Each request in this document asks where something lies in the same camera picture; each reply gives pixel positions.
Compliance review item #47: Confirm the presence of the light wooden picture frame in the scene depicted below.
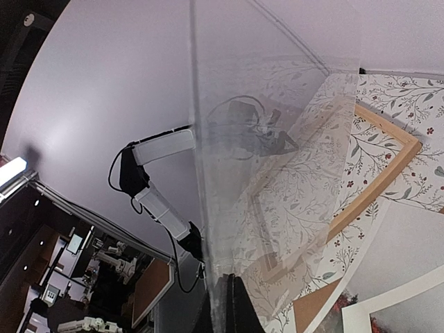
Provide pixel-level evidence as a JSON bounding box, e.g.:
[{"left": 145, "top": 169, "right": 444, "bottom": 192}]
[{"left": 249, "top": 103, "right": 422, "bottom": 282}]

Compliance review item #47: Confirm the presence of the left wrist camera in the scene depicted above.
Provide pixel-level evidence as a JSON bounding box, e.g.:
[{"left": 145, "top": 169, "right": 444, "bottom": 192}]
[{"left": 267, "top": 109, "right": 282, "bottom": 127}]

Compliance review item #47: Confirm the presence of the red forest landscape photo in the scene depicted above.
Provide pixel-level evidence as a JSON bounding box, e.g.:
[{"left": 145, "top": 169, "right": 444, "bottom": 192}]
[{"left": 311, "top": 289, "right": 379, "bottom": 333}]

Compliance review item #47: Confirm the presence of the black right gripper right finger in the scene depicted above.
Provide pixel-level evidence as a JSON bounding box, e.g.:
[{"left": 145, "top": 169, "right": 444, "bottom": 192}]
[{"left": 232, "top": 277, "right": 265, "bottom": 333}]

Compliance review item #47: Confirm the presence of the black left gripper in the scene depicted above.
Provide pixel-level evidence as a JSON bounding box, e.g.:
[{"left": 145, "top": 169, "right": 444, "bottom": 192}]
[{"left": 249, "top": 130, "right": 287, "bottom": 156}]

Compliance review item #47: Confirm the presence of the brown backing board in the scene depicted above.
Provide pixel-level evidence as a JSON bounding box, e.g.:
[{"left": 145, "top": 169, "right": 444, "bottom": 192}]
[{"left": 293, "top": 202, "right": 443, "bottom": 332}]

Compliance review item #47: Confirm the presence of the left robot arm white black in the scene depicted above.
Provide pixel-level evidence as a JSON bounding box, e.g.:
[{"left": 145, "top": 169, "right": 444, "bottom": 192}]
[{"left": 111, "top": 125, "right": 203, "bottom": 262}]

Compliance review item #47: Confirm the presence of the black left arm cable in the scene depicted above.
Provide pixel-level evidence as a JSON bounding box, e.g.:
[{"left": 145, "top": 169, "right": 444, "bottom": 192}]
[{"left": 207, "top": 94, "right": 266, "bottom": 126}]

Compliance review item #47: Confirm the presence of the clear acrylic glazing sheet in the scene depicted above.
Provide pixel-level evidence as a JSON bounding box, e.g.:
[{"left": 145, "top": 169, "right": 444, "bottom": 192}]
[{"left": 189, "top": 1, "right": 361, "bottom": 319}]

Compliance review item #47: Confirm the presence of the white mat board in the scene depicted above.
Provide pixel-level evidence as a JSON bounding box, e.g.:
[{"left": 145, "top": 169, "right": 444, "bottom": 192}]
[{"left": 342, "top": 266, "right": 443, "bottom": 332}]

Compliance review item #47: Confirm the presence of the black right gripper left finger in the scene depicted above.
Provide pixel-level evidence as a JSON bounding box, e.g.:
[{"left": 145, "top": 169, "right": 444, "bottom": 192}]
[{"left": 209, "top": 274, "right": 235, "bottom": 332}]

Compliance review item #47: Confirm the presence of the floral patterned table mat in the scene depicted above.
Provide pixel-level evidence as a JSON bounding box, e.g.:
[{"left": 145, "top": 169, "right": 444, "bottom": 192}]
[{"left": 246, "top": 74, "right": 443, "bottom": 332}]

